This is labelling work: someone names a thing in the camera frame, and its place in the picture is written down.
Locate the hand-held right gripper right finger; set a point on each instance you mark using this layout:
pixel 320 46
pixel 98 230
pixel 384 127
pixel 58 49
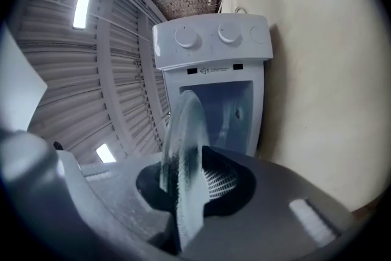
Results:
pixel 268 211

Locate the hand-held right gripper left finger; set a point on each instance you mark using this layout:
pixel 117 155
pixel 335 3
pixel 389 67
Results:
pixel 122 198

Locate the round glass turntable plate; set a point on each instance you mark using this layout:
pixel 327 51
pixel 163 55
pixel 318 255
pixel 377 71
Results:
pixel 186 137

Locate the white microwave oven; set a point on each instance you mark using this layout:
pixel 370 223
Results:
pixel 214 49

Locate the ceiling light panel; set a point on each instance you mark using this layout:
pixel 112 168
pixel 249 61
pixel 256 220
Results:
pixel 84 0
pixel 105 152

